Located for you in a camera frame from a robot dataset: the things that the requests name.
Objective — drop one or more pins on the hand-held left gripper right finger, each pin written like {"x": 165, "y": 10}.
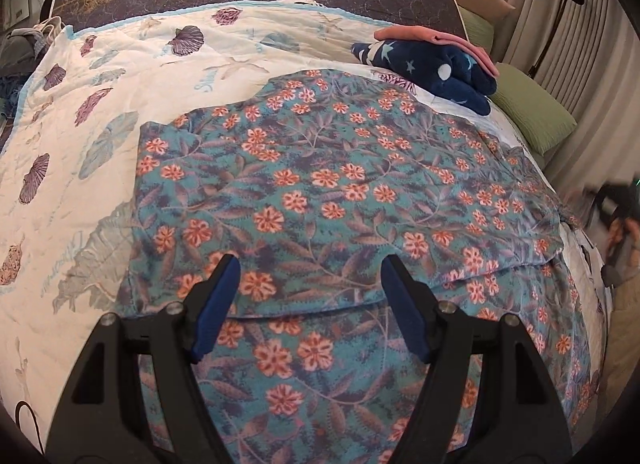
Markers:
{"x": 402, "y": 305}

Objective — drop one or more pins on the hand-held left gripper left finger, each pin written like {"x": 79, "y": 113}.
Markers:
{"x": 217, "y": 305}

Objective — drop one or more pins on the teal floral garment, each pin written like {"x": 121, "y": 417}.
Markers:
{"x": 325, "y": 183}

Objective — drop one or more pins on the green pillow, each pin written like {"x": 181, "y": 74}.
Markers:
{"x": 477, "y": 26}
{"x": 530, "y": 103}

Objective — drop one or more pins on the navy star print garment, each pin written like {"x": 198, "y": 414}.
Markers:
{"x": 450, "y": 79}

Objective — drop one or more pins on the white seashell print quilt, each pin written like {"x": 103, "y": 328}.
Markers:
{"x": 75, "y": 143}

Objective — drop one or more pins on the pink folded garment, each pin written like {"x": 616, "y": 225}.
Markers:
{"x": 415, "y": 33}

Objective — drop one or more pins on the grey cloth pile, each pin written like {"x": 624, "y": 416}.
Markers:
{"x": 20, "y": 46}

